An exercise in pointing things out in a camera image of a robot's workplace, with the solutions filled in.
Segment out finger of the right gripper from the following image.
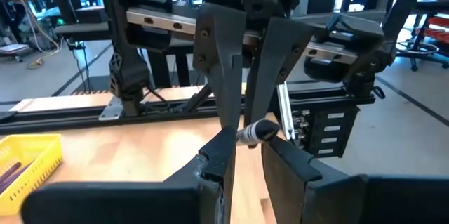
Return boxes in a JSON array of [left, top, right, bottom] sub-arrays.
[[192, 2, 248, 131], [243, 15, 315, 127]]

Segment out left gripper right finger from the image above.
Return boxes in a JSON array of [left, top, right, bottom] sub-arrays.
[[261, 136, 449, 224]]

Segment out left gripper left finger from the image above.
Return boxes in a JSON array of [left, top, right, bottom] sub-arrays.
[[20, 127, 237, 224]]

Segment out black crayon grey wrapper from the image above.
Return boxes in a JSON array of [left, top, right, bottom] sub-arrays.
[[235, 118, 282, 149]]

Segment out purple crayon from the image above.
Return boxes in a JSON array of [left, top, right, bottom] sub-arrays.
[[0, 163, 35, 195], [0, 162, 22, 185]]

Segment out silver aluminium bar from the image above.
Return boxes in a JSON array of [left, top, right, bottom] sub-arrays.
[[276, 81, 296, 141]]

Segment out black electronics box white labels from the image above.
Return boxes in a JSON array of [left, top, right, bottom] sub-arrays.
[[293, 103, 361, 159]]

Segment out black grey equipment cart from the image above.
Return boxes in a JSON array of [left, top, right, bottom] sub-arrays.
[[54, 0, 434, 90]]

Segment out low white wheeled platform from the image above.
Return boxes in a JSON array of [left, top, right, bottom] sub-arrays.
[[0, 42, 32, 63]]

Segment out yellow plastic basket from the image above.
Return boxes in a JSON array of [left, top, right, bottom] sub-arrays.
[[0, 133, 64, 217]]

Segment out red storage bins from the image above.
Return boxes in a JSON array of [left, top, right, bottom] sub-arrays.
[[422, 15, 449, 45]]

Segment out black cable bundle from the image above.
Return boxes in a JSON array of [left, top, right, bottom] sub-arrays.
[[65, 40, 93, 93]]

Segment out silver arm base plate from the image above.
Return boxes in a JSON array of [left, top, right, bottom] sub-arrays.
[[98, 96, 124, 122]]

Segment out yellow hanging cable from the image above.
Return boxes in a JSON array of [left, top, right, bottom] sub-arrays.
[[12, 0, 66, 70]]

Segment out black stool with ring base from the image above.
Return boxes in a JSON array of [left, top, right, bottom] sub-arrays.
[[395, 0, 449, 73]]

